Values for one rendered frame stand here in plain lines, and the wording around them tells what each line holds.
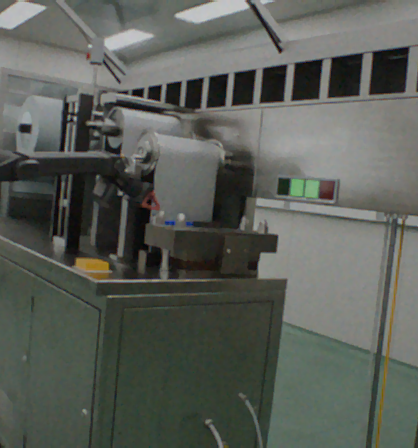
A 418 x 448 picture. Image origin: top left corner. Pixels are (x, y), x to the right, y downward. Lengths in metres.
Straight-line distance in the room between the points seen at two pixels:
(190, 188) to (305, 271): 3.16
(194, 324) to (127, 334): 0.21
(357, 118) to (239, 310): 0.65
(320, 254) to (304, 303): 0.46
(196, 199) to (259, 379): 0.61
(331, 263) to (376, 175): 3.19
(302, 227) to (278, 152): 3.15
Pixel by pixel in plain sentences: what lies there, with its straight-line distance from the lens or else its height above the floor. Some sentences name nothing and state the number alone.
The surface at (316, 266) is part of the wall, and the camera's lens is 4.83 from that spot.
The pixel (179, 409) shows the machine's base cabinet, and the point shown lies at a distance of 1.68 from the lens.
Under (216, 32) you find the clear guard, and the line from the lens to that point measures 2.12.
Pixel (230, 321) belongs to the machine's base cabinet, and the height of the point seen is 0.77.
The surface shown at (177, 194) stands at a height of 1.13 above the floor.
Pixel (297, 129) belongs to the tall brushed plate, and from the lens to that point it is 1.77.
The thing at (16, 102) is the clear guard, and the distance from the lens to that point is 2.68.
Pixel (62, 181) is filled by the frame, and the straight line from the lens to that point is 2.11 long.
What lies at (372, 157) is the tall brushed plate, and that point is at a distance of 1.57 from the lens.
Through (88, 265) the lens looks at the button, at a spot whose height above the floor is 0.92.
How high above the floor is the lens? 1.15
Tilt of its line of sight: 3 degrees down
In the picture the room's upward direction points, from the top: 6 degrees clockwise
